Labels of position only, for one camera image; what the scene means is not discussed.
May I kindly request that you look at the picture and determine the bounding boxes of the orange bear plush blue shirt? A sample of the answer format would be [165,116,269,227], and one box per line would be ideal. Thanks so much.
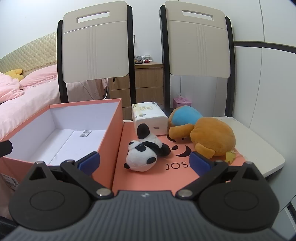
[168,105,236,164]

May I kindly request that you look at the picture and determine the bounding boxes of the orange box lid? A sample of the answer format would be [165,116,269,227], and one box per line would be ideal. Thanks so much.
[111,120,246,195]

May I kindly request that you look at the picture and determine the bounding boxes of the panda plush toy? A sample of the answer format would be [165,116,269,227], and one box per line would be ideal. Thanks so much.
[124,123,171,172]

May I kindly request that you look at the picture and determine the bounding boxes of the orange cardboard box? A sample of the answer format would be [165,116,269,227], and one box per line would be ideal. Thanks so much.
[1,99,123,189]

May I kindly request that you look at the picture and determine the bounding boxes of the pink bed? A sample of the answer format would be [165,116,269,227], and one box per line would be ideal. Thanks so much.
[0,64,103,140]

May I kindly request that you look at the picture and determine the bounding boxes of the pink crumpled blanket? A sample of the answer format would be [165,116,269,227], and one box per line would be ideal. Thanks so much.
[0,73,24,104]

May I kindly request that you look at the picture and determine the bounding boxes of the yellow plush toy on bed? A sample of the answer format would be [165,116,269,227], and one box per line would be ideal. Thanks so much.
[5,69,24,81]

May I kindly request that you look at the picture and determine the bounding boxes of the pink small gift box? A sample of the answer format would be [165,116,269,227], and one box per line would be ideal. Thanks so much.
[173,95,192,109]

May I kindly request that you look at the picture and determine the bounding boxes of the white tissue pack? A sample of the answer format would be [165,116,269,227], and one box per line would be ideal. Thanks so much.
[132,102,168,136]

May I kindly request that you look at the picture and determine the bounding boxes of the pink pillow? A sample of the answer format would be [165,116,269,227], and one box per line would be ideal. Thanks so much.
[20,64,58,88]

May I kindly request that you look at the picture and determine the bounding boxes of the beige quilted headboard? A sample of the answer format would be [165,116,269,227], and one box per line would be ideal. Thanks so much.
[0,32,57,76]

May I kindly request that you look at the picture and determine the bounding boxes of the wooden nightstand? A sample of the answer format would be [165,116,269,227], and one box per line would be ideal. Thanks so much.
[108,62,163,120]

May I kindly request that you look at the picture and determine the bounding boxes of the beige chair left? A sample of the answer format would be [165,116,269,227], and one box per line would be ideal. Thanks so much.
[57,1,137,104]

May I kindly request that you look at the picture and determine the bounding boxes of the beige chair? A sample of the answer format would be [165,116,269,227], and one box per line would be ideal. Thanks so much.
[57,1,137,104]
[159,1,236,118]

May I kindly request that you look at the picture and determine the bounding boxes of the small items on nightstand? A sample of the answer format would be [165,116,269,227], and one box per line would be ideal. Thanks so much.
[134,55,152,64]

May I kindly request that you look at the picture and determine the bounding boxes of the beige chair right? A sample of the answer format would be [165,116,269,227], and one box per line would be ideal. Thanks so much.
[159,1,236,118]

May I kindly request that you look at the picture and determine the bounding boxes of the white charging cable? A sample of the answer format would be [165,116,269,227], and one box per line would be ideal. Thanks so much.
[102,78,110,100]

